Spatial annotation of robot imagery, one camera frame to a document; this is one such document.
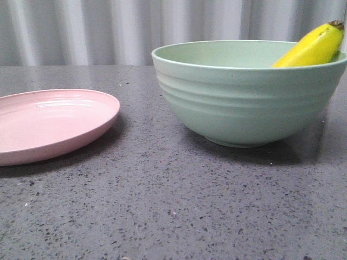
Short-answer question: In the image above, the yellow banana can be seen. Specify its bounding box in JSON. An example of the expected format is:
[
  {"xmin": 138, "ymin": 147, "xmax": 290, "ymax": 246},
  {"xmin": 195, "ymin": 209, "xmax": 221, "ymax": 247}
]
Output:
[{"xmin": 273, "ymin": 20, "xmax": 344, "ymax": 67}]

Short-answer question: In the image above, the green ribbed bowl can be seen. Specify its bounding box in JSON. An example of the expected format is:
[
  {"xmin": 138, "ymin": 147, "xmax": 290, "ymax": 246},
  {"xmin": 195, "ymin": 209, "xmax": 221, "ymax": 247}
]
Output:
[{"xmin": 152, "ymin": 40, "xmax": 346, "ymax": 147}]

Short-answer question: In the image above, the pink plate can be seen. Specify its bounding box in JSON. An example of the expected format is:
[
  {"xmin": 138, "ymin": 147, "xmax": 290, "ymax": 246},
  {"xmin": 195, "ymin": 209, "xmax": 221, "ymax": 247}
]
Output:
[{"xmin": 1, "ymin": 89, "xmax": 120, "ymax": 166}]

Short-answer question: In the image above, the white curtain backdrop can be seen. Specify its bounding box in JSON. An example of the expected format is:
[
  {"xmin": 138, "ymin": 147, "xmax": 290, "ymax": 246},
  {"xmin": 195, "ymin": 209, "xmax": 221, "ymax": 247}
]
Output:
[{"xmin": 1, "ymin": 1, "xmax": 346, "ymax": 66}]

